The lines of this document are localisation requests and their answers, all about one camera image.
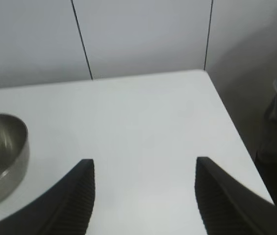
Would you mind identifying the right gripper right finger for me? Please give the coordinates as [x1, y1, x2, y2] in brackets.
[195, 157, 277, 235]

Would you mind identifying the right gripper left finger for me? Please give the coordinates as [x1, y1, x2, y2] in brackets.
[0, 159, 96, 235]

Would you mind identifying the stainless steel mixing bowl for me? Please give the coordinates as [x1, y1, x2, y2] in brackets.
[0, 113, 30, 213]

